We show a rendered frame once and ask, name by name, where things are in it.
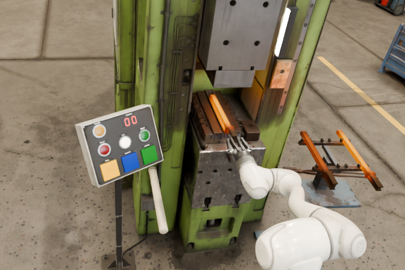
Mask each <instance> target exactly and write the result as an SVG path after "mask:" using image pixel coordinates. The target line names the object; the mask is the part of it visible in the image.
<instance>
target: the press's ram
mask: <svg viewBox="0 0 405 270"><path fill-rule="evenodd" d="M282 1H283V0H204V6H203V12H202V21H201V30H200V35H199V44H198V55H199V57H200V59H201V61H202V63H203V65H204V67H205V69H206V70H207V71H218V69H219V66H220V68H221V70H222V71H233V70H250V69H251V67H252V69H253V70H265V68H266V64H267V61H268V56H269V52H270V48H271V44H272V40H273V36H274V32H275V27H276V24H277V20H278V15H279V12H280V9H281V4H282Z"/></svg>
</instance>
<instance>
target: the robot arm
mask: <svg viewBox="0 0 405 270"><path fill-rule="evenodd" d="M227 134H228V136H227V137H228V138H227V141H226V143H227V150H228V151H227V154H232V155H233V156H234V158H235V160H236V166H237V168H238V171H239V173H240V179H241V182H242V184H243V186H244V188H245V190H246V191H247V193H248V194H249V195H250V196H251V197H252V198H254V199H262V198H264V197H265V196H266V195H267V194H268V191H271V192H274V193H277V194H280V195H284V196H290V197H289V201H288V205H289V208H290V211H291V212H292V213H293V215H294V216H295V217H296V218H297V219H292V220H290V221H285V222H282V223H279V224H276V225H274V226H272V227H270V228H268V229H267V230H266V231H264V232H263V233H262V234H261V235H260V236H259V237H258V239H257V241H256V257H257V260H258V262H259V264H260V266H261V267H262V268H263V269H264V270H320V269H321V266H322V263H323V262H325V261H328V260H334V259H339V258H340V257H342V258H344V259H357V258H358V257H360V256H361V255H362V254H363V253H364V252H365V250H366V240H365V237H364V235H363V233H362V232H361V231H360V230H359V228H358V227H357V226H356V225H355V224H354V223H353V222H351V221H350V220H349V219H347V218H346V217H344V216H342V215H340V214H339V213H337V212H334V211H332V210H329V209H326V208H325V207H321V206H316V205H314V204H311V203H308V202H305V201H304V189H303V188H302V186H301V177H300V176H299V175H298V174H297V173H296V172H294V171H292V170H289V169H277V168H274V169H266V168H262V167H260V166H257V164H256V162H255V160H254V158H253V157H252V156H250V154H249V152H250V153H251V151H252V147H250V146H249V145H248V144H247V143H246V141H245V140H244V139H243V137H238V136H237V137H236V142H237V145H238V146H237V145H236V144H235V142H234V140H233V136H232V135H231V133H230V130H229V129H228V130H227ZM230 144H231V145H232V147H233V151H232V150H231V145H230Z"/></svg>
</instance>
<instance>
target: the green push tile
mask: <svg viewBox="0 0 405 270"><path fill-rule="evenodd" d="M140 152H141V155H142V159H143V164H144V165H147V164H148V163H151V162H154V161H156V160H158V157H157V152H156V149H155V145H151V146H149V147H146V148H144V149H141V150H140Z"/></svg>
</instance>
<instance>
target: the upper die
mask: <svg viewBox="0 0 405 270"><path fill-rule="evenodd" d="M197 56H198V58H199V60H200V62H201V64H202V66H203V68H204V70H205V72H206V74H207V76H208V78H209V80H210V82H211V84H212V86H213V88H223V87H252V84H253V79H254V74H255V71H256V70H253V69H252V67H251V69H250V70H233V71H222V70H221V68H220V66H219V69H218V71H207V70H206V69H205V67H204V65H203V63H202V61H201V59H200V57H199V55H198V54H197Z"/></svg>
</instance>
